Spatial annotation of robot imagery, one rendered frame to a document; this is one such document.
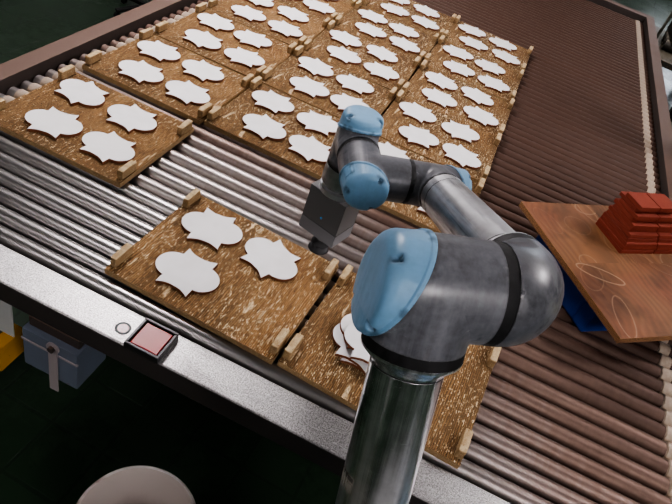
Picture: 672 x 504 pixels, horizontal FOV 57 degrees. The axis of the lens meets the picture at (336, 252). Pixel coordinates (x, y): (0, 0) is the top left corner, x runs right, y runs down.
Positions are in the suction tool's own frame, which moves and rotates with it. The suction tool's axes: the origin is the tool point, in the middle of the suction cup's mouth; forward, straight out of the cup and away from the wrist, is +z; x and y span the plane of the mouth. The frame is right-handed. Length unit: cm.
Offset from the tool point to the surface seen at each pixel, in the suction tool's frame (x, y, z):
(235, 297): 8.8, 10.7, 18.4
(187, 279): 13.9, 20.4, 17.6
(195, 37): -68, 105, 17
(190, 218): -0.4, 34.8, 17.6
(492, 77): -172, 30, 18
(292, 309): 1.4, 0.3, 18.4
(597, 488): -13, -71, 20
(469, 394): -10.7, -40.4, 18.4
